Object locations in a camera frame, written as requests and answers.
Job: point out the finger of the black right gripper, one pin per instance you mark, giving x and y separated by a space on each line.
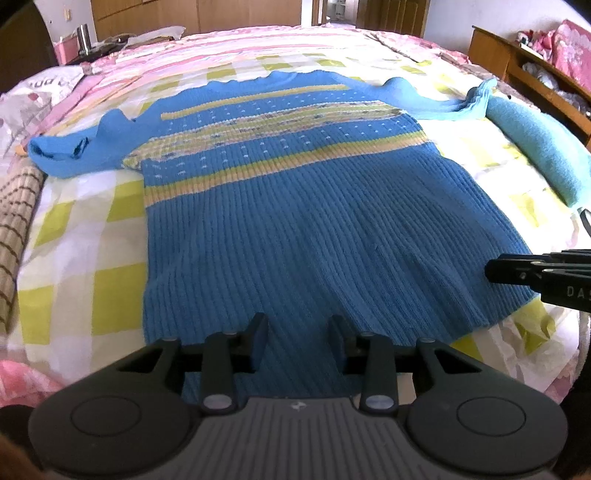
520 272
574 256

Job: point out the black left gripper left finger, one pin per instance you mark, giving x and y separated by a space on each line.
226 354

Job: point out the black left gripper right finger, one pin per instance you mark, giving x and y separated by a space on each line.
370 356

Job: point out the blue striped knit sweater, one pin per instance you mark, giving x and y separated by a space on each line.
303 196

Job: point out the folded teal towel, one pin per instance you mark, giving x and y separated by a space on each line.
554 151

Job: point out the yellow white checkered bedsheet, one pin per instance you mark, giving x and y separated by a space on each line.
81 277

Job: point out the wooden side shelf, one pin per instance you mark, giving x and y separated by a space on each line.
505 59

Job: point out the pink floral cloth on shelf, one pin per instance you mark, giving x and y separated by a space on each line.
567 48

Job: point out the beige brown striped folded sweater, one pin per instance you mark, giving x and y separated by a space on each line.
20 191

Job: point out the brown wooden door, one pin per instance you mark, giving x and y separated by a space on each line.
406 17

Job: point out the pink striped quilt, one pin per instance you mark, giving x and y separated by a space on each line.
258 46

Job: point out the white pillow with pink dots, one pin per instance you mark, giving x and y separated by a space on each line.
30 101

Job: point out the white folded cloth on nightstand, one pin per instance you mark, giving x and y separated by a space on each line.
174 32

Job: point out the steel thermos cup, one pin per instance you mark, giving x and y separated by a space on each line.
83 38

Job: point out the pink storage box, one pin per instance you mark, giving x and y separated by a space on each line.
66 50

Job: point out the wooden wardrobe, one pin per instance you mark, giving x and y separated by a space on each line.
113 17

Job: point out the dark wooden headboard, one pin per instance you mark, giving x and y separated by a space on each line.
25 44

